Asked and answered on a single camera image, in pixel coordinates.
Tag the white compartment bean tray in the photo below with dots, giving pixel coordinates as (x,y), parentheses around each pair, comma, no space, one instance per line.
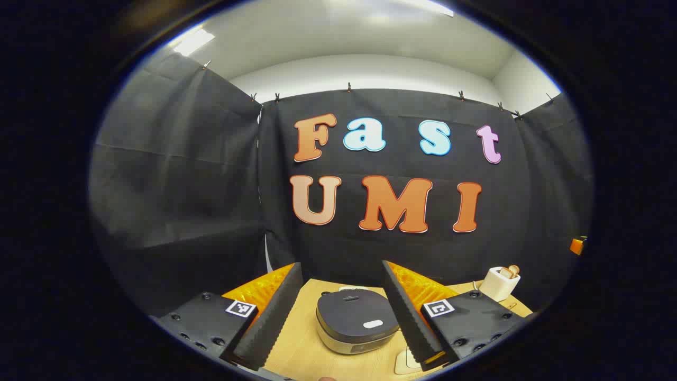
(351,289)

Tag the ceiling light panel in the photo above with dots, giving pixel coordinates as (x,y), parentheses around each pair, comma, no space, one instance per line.
(193,42)

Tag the black backdrop cloth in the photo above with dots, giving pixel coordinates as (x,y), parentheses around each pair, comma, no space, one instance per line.
(185,185)

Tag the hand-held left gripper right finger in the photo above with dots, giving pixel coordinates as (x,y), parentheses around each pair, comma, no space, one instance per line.
(407,317)

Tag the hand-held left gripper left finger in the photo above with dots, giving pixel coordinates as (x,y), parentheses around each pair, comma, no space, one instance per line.
(275,317)

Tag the black and silver rice cooker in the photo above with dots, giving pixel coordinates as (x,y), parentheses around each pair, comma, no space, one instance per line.
(351,317)

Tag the row of black cloth clips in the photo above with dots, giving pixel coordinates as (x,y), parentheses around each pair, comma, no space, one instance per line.
(349,87)

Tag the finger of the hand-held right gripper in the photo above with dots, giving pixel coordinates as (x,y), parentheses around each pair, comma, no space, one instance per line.
(578,246)

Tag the cream rectangular tray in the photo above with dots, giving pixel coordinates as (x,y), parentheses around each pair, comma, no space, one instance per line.
(406,362)

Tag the white toaster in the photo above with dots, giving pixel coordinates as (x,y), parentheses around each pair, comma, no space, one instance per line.
(497,288)

